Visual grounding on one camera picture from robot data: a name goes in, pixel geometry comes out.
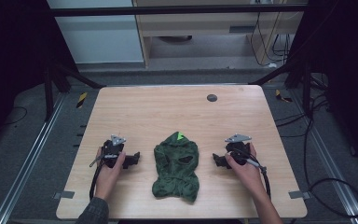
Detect yellow black striped tape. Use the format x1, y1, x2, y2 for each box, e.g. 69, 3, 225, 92
76, 91, 89, 109
274, 89, 294, 104

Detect black curtain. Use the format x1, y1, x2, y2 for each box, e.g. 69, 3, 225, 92
0, 0, 79, 150
286, 0, 358, 173

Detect light wooden desk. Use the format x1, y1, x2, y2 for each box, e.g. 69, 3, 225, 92
132, 0, 306, 68

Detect long black floor cable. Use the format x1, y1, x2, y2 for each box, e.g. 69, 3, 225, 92
274, 91, 358, 219

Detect right hand-held gripper cable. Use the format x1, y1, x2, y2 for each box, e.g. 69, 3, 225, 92
231, 147, 272, 200

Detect grey tape piece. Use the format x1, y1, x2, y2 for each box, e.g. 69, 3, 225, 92
52, 190, 76, 201
288, 189, 311, 201

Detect black cables under desk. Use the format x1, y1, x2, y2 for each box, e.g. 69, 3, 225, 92
249, 11, 295, 68

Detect person's left hand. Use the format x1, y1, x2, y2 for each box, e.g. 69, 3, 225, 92
94, 147, 127, 201

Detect hand-held gripper cable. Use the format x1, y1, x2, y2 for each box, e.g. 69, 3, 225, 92
231, 147, 272, 200
89, 154, 119, 201

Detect black metal stand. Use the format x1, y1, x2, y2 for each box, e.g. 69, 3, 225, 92
249, 55, 314, 117
42, 59, 107, 123

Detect white cabinet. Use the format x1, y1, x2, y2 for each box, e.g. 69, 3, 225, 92
47, 0, 145, 65

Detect thin black floor cable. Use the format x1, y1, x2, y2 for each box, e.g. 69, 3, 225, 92
0, 105, 29, 128

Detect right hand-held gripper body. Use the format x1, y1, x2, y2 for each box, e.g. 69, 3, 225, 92
224, 133, 253, 166

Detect person's right hand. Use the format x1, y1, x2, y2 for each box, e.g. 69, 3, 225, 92
225, 142, 264, 200

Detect black horizontal frame bar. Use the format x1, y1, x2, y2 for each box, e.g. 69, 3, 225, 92
47, 3, 310, 18

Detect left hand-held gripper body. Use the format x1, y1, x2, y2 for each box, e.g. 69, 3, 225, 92
101, 133, 132, 170

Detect left hand-held gripper cable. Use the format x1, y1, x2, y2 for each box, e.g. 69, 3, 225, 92
89, 154, 119, 201

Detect aluminium floor rail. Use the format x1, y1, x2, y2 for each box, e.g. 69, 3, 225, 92
0, 92, 67, 224
288, 89, 358, 224

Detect green fleece pet hoodie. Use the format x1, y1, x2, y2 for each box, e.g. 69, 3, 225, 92
151, 131, 200, 203

